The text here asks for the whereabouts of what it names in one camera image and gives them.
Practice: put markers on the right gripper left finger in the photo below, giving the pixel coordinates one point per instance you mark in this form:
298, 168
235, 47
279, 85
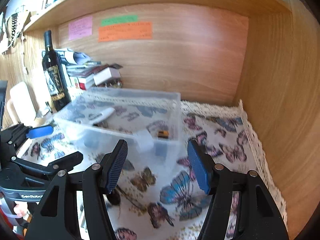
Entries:
56, 216

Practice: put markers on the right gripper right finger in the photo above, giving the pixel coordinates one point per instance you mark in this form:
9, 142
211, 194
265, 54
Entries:
258, 216

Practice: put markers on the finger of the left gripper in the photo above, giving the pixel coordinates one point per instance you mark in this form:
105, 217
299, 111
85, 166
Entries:
67, 163
38, 132

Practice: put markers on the person's left hand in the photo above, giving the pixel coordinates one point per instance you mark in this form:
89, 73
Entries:
20, 208

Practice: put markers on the white mug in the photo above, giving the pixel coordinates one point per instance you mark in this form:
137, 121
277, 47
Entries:
20, 106

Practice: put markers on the dark wine bottle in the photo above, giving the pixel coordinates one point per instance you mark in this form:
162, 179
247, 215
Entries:
54, 75

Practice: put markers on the white handheld lint remover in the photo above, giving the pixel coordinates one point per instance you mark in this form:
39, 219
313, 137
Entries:
94, 119

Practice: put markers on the stack of books and papers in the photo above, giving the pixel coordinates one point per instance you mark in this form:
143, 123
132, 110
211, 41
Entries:
79, 69

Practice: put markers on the clear plastic storage box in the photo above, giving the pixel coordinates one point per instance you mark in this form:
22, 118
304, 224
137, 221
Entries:
139, 115

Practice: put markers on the white box on books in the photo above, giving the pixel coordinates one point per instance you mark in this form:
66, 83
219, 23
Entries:
107, 74

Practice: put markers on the small yellow black object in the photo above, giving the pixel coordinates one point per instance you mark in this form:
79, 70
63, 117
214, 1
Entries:
163, 134

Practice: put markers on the butterfly print lace cloth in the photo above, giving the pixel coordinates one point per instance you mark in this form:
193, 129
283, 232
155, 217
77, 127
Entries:
174, 208

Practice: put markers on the pink sticky note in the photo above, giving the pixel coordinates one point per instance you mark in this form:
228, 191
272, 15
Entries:
80, 28

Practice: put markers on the green sticky note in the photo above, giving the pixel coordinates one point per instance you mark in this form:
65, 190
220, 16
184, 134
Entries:
119, 20

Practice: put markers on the orange sticky note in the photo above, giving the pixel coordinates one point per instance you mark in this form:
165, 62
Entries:
126, 31

